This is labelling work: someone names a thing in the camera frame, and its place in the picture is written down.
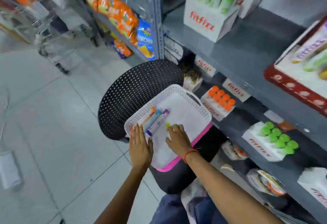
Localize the person's left hand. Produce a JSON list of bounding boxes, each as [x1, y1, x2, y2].
[[129, 123, 154, 168]]

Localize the person's right hand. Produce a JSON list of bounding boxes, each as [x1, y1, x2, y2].
[[165, 124, 198, 159]]

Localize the person's left forearm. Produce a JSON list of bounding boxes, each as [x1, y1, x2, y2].
[[94, 162, 152, 224]]

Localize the person's right forearm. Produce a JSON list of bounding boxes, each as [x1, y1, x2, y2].
[[184, 152, 284, 224]]

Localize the purple-capped tablet tube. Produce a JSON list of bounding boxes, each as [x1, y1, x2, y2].
[[146, 109, 170, 137]]

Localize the blue-capped tablet tube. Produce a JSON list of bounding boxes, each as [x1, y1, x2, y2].
[[144, 109, 163, 134]]

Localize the orange-capped tablet tube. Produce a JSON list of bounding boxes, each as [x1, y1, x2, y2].
[[139, 106, 157, 130]]

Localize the white perforated plastic basket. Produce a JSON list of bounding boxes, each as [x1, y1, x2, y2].
[[124, 84, 213, 170]]

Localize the black perforated chair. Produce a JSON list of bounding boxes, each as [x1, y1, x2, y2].
[[98, 59, 185, 143]]

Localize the person's white patterned garment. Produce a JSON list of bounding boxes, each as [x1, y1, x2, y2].
[[180, 179, 213, 224]]

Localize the white and orange pouch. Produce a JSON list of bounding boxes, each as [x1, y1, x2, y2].
[[221, 140, 249, 161], [246, 168, 287, 197]]

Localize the cluster of orange-capped tubes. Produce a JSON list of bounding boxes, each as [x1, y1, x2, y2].
[[208, 85, 236, 112]]

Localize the person's blue trousers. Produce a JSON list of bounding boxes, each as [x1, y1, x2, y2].
[[150, 193, 228, 224]]

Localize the cluster of brown-capped tubes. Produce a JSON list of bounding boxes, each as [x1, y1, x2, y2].
[[180, 62, 202, 84]]

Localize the orange and blue snack packet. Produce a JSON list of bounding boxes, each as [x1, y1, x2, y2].
[[111, 38, 133, 60]]

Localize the cluster of bright green-capped tubes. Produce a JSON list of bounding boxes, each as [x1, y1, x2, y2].
[[260, 121, 299, 155]]

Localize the red and white display carton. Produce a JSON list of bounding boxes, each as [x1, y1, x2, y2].
[[264, 17, 327, 117]]

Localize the row of orange snack packets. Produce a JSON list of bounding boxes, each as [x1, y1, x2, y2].
[[83, 0, 140, 47]]

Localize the green snack bar packet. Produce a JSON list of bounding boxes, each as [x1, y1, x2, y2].
[[303, 50, 327, 73]]

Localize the purple snack bar packet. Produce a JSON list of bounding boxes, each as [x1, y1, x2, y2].
[[291, 30, 327, 64]]

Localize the red thread bracelet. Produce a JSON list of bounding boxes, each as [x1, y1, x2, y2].
[[183, 149, 200, 163]]

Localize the metal wire trolley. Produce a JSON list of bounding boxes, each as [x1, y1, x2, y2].
[[0, 0, 100, 76]]

